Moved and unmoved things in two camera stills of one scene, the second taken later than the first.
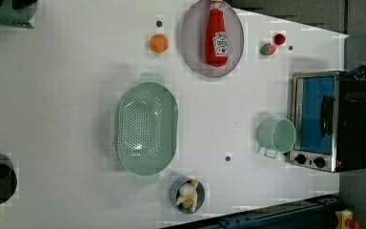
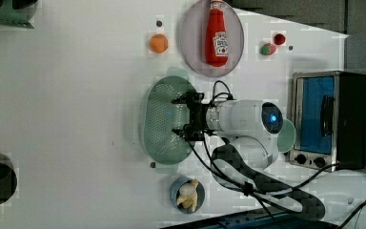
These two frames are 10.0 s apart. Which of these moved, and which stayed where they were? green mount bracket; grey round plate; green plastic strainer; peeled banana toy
Moved: green plastic strainer
Stayed: peeled banana toy; grey round plate; green mount bracket
